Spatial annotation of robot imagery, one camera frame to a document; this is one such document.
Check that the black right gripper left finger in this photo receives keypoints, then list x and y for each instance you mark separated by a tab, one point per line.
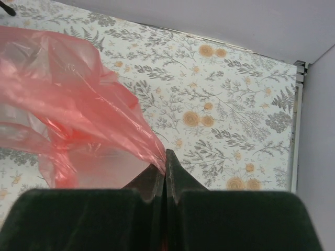
88	219

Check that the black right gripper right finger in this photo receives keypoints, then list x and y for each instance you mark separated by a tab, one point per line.
201	219

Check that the red plastic trash bag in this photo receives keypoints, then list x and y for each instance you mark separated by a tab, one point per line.
59	102

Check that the black perforated music stand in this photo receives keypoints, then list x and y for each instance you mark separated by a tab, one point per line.
8	9

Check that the aluminium frame rail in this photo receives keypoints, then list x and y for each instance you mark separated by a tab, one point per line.
302	70

